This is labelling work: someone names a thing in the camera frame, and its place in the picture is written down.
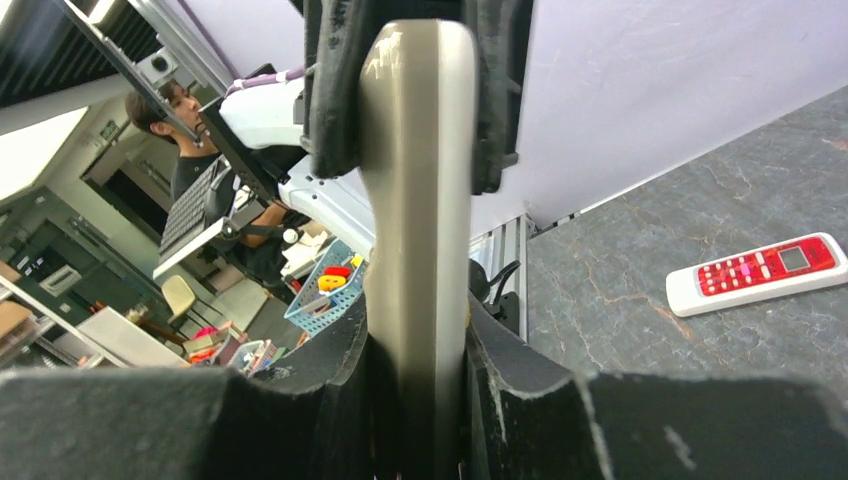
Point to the blue plastic basket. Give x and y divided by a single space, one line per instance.
334 284

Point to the person in black shirt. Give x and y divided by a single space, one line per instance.
258 257

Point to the white beige remote control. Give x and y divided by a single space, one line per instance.
418 104

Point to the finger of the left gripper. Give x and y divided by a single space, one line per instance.
338 35
502 31

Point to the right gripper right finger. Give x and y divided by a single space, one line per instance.
531 418

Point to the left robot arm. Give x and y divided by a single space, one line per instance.
266 115

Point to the red white remote control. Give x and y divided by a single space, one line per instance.
802 264

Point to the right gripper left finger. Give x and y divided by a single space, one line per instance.
305 417

